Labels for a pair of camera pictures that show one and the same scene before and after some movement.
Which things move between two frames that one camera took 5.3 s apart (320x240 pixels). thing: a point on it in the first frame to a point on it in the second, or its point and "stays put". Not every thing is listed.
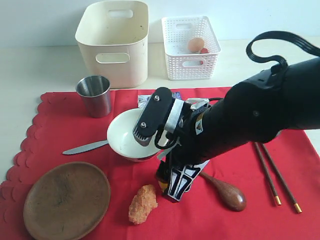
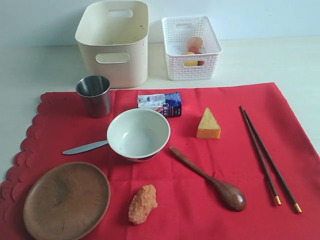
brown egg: [195, 44] stays put
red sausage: [204, 50] to [196, 50]
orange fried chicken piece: [142, 204] stays put
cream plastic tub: [112, 37] stays put
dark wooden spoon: [232, 197] stays put
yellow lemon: [164, 185] to [190, 63]
